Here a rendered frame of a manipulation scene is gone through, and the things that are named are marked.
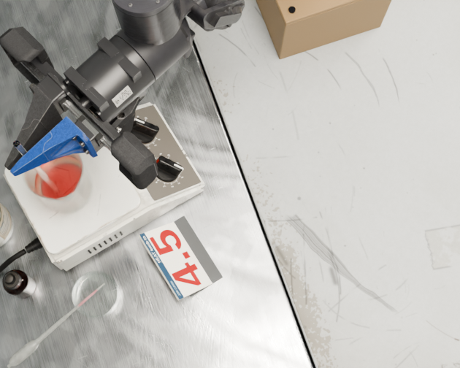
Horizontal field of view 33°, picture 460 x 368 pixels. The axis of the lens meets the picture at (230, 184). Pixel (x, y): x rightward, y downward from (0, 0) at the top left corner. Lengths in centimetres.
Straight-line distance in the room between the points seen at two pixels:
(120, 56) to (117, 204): 22
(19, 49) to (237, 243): 37
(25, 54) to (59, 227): 23
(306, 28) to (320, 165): 17
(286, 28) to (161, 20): 31
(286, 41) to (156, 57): 29
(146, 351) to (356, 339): 25
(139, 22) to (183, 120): 35
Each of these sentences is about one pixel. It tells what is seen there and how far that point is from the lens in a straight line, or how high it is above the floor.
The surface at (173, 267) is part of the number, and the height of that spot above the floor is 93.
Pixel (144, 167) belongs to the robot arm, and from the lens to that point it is 70.
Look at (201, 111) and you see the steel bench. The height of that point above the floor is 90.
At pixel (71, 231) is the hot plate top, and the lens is 90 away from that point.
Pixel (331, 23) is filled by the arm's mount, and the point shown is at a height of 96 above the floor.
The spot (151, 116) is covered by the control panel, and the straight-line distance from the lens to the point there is 98.
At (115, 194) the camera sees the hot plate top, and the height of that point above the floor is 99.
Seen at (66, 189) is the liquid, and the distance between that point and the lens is 87.
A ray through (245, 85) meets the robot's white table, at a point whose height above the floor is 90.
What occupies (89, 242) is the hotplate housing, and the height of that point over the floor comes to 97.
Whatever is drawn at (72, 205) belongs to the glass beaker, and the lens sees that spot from 87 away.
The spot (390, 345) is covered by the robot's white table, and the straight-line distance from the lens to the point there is 97.
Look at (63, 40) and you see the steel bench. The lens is 107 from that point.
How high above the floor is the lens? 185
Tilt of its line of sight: 75 degrees down
